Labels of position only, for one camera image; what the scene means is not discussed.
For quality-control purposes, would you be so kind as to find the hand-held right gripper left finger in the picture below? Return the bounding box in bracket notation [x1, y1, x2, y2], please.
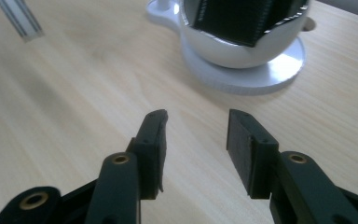
[127, 108, 169, 200]

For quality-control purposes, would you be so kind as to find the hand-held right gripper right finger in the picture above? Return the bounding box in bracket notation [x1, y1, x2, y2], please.
[226, 108, 281, 200]

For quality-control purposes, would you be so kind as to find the white stand with post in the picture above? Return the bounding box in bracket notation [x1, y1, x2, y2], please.
[145, 0, 307, 96]

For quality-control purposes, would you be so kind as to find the aluminium floor rail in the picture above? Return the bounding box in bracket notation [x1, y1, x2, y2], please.
[0, 0, 45, 44]

